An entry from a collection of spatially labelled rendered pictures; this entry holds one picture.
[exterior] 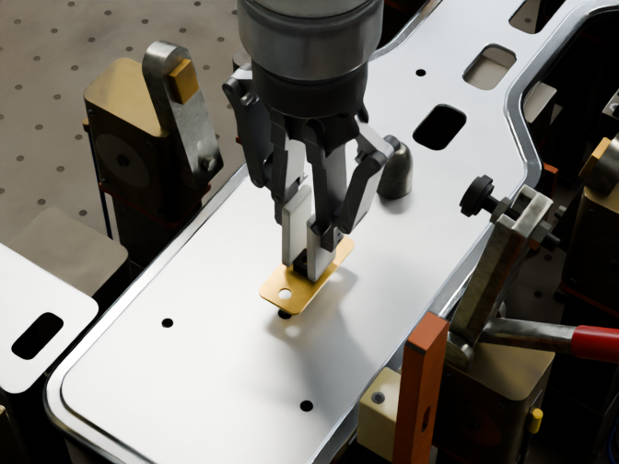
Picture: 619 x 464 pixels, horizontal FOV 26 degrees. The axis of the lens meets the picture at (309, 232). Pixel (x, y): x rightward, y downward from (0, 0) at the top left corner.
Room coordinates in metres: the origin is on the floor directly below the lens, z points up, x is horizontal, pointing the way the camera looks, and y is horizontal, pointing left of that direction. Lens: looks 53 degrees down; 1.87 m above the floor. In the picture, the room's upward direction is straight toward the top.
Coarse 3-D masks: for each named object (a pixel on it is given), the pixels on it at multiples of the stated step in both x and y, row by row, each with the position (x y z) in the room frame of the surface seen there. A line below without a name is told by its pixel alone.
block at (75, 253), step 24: (48, 216) 0.69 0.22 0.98; (72, 216) 0.69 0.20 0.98; (24, 240) 0.66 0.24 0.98; (48, 240) 0.66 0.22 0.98; (72, 240) 0.66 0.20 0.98; (96, 240) 0.66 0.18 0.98; (48, 264) 0.64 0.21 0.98; (72, 264) 0.64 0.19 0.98; (96, 264) 0.64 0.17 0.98; (120, 264) 0.64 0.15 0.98; (96, 288) 0.61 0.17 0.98; (120, 288) 0.63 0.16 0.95; (48, 312) 0.62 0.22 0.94; (48, 336) 0.62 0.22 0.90; (96, 456) 0.61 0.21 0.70
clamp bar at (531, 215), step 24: (480, 192) 0.52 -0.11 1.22; (528, 192) 0.52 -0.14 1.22; (504, 216) 0.50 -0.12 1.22; (528, 216) 0.51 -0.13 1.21; (504, 240) 0.50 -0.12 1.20; (528, 240) 0.50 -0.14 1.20; (552, 240) 0.50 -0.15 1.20; (480, 264) 0.50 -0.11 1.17; (504, 264) 0.50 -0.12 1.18; (480, 288) 0.50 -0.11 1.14; (504, 288) 0.50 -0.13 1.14; (456, 312) 0.51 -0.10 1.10; (480, 312) 0.50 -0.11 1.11
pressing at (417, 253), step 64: (448, 0) 0.93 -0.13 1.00; (512, 0) 0.93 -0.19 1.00; (576, 0) 0.93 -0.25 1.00; (384, 64) 0.84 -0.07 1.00; (448, 64) 0.84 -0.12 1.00; (512, 64) 0.85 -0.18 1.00; (384, 128) 0.77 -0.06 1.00; (512, 128) 0.77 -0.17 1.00; (256, 192) 0.70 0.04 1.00; (448, 192) 0.70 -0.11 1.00; (512, 192) 0.70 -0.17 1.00; (192, 256) 0.63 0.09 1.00; (256, 256) 0.63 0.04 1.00; (384, 256) 0.63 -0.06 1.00; (448, 256) 0.63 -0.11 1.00; (128, 320) 0.57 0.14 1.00; (192, 320) 0.57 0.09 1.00; (256, 320) 0.57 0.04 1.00; (320, 320) 0.57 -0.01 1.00; (384, 320) 0.57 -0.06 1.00; (64, 384) 0.51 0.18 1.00; (128, 384) 0.51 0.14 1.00; (192, 384) 0.51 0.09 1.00; (256, 384) 0.51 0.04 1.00; (320, 384) 0.51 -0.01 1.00; (128, 448) 0.46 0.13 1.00; (192, 448) 0.46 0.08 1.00; (256, 448) 0.46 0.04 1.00; (320, 448) 0.46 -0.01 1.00
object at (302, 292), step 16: (352, 240) 0.63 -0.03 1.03; (304, 256) 0.61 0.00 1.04; (336, 256) 0.61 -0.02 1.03; (288, 272) 0.60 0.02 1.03; (304, 272) 0.59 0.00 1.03; (272, 288) 0.58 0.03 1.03; (288, 288) 0.58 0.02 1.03; (304, 288) 0.58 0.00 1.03; (320, 288) 0.58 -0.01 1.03; (288, 304) 0.57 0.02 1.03; (304, 304) 0.57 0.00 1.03
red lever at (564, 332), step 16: (496, 320) 0.52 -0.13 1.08; (512, 320) 0.51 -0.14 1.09; (480, 336) 0.51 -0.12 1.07; (496, 336) 0.50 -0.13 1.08; (512, 336) 0.50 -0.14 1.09; (528, 336) 0.49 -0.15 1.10; (544, 336) 0.49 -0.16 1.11; (560, 336) 0.48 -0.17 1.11; (576, 336) 0.48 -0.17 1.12; (592, 336) 0.47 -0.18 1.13; (608, 336) 0.47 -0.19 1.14; (560, 352) 0.48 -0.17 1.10; (576, 352) 0.47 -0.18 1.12; (592, 352) 0.46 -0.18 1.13; (608, 352) 0.46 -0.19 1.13
